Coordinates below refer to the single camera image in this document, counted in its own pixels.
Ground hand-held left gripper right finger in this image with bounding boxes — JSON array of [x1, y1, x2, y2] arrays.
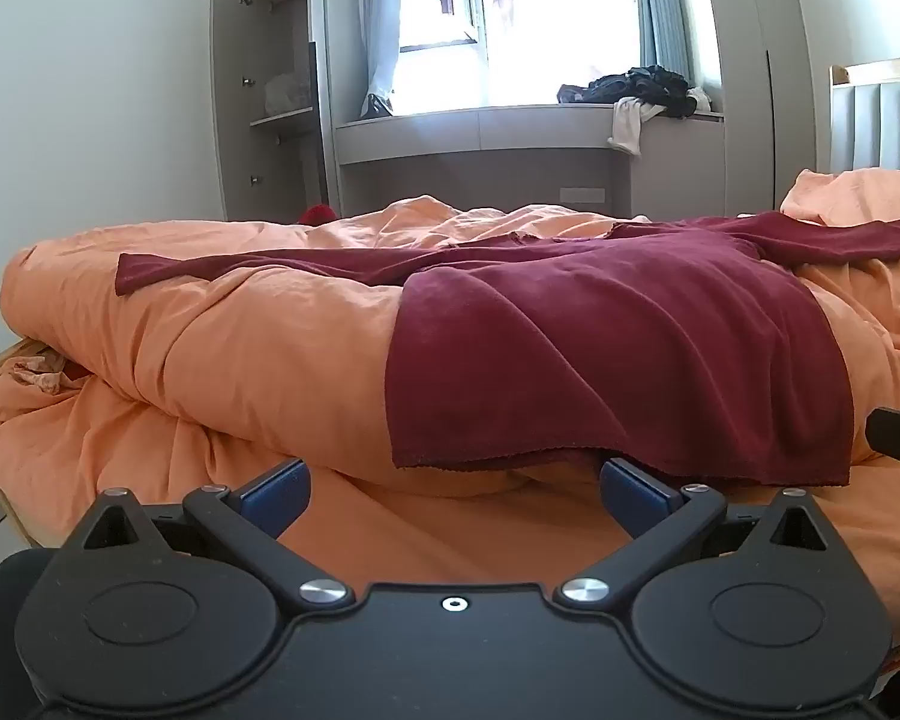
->
[[553, 457, 841, 610]]

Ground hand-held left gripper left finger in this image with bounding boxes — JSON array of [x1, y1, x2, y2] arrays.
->
[[69, 457, 353, 611]]

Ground maroon long-sleeved shirt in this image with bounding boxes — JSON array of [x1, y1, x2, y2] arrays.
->
[[115, 211, 900, 487]]

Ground pile of dark clothes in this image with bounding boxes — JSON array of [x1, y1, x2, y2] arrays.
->
[[556, 66, 712, 119]]

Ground orange duvet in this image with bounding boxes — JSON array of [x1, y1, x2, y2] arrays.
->
[[0, 195, 900, 653]]

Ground orange pillow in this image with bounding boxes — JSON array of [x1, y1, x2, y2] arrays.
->
[[778, 169, 900, 227]]

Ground grey padded headboard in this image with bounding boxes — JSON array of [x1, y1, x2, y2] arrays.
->
[[829, 54, 900, 175]]

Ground grey window seat desk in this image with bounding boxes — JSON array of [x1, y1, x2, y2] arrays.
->
[[334, 101, 727, 222]]

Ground white cloth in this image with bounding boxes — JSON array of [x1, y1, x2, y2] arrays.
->
[[607, 96, 667, 157]]

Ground white plastic bag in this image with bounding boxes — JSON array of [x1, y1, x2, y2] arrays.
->
[[264, 71, 314, 117]]

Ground grey open wardrobe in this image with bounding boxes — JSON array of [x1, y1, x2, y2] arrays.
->
[[208, 0, 338, 224]]

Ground pale blue curtain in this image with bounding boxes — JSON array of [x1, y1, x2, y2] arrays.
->
[[630, 0, 702, 91], [358, 0, 404, 117]]

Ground window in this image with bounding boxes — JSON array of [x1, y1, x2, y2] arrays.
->
[[397, 0, 650, 107]]

